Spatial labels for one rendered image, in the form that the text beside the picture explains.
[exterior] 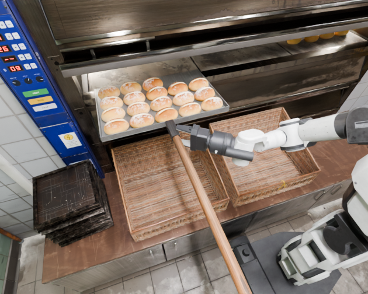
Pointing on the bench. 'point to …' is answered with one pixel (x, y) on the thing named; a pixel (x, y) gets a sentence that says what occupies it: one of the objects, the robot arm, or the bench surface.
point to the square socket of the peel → (172, 128)
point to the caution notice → (70, 140)
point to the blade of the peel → (186, 77)
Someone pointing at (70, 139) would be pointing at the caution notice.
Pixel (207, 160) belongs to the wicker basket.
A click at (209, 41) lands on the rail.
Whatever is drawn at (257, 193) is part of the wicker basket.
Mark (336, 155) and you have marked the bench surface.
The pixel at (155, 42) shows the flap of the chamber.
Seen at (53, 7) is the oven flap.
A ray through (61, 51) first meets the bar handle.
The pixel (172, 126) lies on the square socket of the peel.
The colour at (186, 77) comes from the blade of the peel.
